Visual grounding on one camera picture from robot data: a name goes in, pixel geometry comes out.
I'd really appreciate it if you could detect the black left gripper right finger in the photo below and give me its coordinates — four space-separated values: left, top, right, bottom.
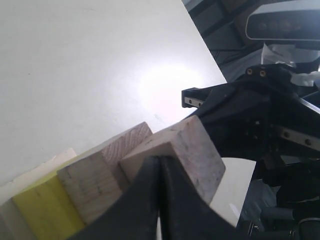
158 156 250 240

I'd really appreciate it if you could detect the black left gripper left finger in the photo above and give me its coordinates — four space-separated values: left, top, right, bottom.
69 156 160 240

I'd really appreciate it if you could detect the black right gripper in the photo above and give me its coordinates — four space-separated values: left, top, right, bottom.
181 64 320 168

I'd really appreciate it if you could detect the medium knotty wooden cube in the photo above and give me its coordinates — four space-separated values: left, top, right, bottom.
57 122 152 225

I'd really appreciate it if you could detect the small pale wooden cube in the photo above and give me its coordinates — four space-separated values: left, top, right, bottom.
120 115 226 204

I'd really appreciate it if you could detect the yellow cube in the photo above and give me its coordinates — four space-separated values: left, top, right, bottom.
13 152 108 240

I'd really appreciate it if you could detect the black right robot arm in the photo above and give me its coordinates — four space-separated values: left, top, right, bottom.
181 56 320 219

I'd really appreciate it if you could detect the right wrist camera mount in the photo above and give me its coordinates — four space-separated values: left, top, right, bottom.
245 0 320 51

